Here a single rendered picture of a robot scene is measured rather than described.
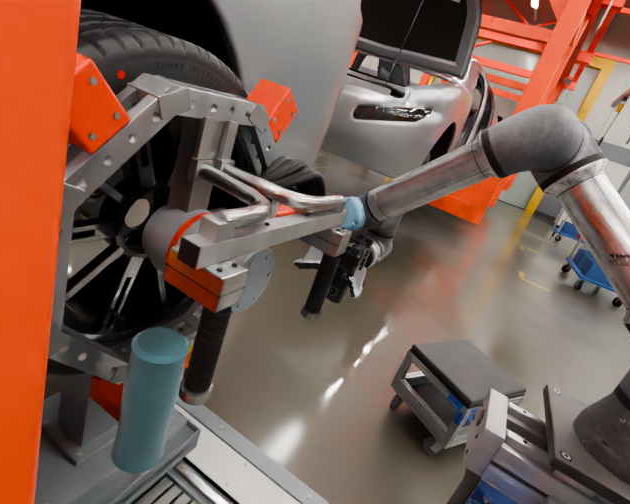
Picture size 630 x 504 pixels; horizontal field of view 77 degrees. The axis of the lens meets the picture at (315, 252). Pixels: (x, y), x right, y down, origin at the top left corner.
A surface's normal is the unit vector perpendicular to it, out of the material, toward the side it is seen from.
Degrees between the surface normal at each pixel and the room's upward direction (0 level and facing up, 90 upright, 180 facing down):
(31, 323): 90
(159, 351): 0
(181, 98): 90
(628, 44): 90
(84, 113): 90
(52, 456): 0
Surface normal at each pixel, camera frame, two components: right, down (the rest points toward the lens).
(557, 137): 0.08, 0.19
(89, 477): 0.31, -0.88
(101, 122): 0.83, 0.44
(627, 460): -0.58, -0.23
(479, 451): -0.46, 0.19
